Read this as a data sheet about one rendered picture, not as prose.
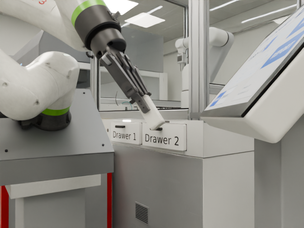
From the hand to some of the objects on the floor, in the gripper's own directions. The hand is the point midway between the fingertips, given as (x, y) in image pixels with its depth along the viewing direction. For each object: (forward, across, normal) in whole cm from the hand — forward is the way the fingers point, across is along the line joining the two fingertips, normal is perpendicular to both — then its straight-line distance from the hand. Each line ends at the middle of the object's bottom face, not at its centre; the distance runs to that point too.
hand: (149, 112), depth 54 cm
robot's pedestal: (+49, +28, +96) cm, 112 cm away
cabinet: (+61, +122, +72) cm, 154 cm away
